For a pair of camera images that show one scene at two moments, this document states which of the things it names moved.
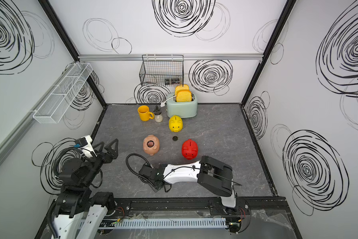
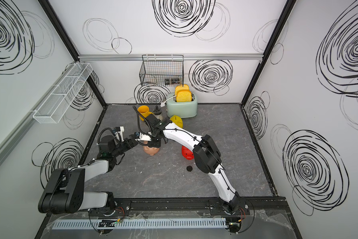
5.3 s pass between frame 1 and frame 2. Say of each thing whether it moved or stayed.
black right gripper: moved
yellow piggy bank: stayed
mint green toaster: stayed
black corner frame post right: stayed
